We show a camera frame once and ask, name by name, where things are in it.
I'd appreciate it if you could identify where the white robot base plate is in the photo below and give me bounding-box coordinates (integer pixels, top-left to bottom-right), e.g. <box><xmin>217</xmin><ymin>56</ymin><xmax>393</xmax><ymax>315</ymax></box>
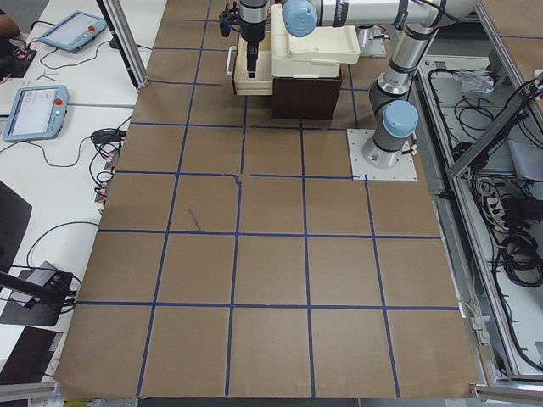
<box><xmin>346</xmin><ymin>129</ymin><xmax>418</xmax><ymax>181</ymax></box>

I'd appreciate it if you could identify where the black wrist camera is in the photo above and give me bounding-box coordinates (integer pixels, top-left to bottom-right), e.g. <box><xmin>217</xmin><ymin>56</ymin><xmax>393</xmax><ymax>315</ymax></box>
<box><xmin>219</xmin><ymin>1</ymin><xmax>240</xmax><ymax>37</ymax></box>

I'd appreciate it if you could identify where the light wooden drawer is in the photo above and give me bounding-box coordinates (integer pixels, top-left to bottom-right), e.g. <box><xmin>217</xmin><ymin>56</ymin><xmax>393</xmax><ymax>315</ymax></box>
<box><xmin>232</xmin><ymin>36</ymin><xmax>273</xmax><ymax>96</ymax></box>

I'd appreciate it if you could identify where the upper teach pendant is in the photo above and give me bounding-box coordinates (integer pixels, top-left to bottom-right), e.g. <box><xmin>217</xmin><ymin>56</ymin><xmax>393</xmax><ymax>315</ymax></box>
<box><xmin>38</xmin><ymin>10</ymin><xmax>107</xmax><ymax>53</ymax></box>

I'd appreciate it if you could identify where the aluminium frame post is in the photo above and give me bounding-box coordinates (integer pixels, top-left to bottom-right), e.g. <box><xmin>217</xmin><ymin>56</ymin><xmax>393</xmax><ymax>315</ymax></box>
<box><xmin>96</xmin><ymin>0</ymin><xmax>148</xmax><ymax>91</ymax></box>

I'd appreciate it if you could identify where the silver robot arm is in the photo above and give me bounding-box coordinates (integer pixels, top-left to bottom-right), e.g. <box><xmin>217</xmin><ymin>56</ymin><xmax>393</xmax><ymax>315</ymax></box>
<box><xmin>281</xmin><ymin>0</ymin><xmax>476</xmax><ymax>170</ymax></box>

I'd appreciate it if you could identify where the teach pendant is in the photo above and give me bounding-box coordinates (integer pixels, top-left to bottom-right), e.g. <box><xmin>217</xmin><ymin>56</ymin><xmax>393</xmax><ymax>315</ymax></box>
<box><xmin>3</xmin><ymin>85</ymin><xmax>70</xmax><ymax>142</ymax></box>
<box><xmin>38</xmin><ymin>10</ymin><xmax>107</xmax><ymax>53</ymax></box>

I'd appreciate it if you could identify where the dark brown wooden cabinet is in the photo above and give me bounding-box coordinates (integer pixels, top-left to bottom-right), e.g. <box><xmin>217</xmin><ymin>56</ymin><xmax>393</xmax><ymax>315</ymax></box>
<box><xmin>271</xmin><ymin>73</ymin><xmax>343</xmax><ymax>120</ymax></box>

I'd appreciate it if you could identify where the black cable bundle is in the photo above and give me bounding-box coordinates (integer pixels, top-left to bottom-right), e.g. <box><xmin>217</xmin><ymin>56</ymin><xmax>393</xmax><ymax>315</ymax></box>
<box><xmin>449</xmin><ymin>139</ymin><xmax>543</xmax><ymax>289</ymax></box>

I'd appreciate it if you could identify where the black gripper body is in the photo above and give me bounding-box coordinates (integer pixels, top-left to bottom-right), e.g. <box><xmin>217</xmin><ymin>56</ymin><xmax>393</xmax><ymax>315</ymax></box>
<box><xmin>238</xmin><ymin>0</ymin><xmax>267</xmax><ymax>42</ymax></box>

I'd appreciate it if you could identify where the lower teach pendant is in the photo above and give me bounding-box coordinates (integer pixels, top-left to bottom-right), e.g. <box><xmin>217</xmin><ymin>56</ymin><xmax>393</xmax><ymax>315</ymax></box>
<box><xmin>3</xmin><ymin>85</ymin><xmax>70</xmax><ymax>142</ymax></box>

